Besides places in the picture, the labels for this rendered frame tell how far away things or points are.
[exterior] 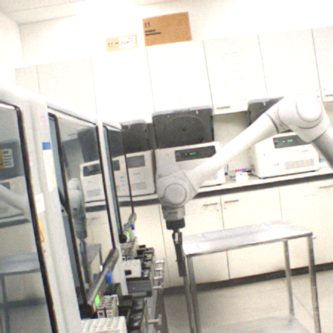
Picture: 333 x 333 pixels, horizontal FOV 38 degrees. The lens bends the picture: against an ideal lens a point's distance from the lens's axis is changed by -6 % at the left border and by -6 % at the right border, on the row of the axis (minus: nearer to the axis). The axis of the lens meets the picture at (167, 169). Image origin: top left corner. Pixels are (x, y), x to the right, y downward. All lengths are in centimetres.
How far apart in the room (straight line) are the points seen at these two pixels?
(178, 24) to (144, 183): 149
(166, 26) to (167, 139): 105
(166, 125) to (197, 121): 28
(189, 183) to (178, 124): 280
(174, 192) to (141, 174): 254
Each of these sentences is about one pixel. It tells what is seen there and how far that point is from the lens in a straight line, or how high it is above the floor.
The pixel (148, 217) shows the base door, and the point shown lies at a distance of 432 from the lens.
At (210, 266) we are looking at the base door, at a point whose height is 22.
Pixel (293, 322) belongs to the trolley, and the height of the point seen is 28.
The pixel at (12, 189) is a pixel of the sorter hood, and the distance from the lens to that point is 73.
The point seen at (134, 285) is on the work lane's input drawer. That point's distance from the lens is 199.
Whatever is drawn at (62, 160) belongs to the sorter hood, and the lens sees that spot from 107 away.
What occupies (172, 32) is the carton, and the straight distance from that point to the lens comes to 471.
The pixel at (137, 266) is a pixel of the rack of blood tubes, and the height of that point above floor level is 86.
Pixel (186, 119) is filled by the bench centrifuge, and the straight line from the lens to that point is 453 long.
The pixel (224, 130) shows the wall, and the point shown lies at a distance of 492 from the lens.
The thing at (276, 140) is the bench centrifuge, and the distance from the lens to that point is 440.
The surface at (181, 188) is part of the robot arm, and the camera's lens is 175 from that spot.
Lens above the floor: 131
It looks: 3 degrees down
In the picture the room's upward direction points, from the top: 8 degrees counter-clockwise
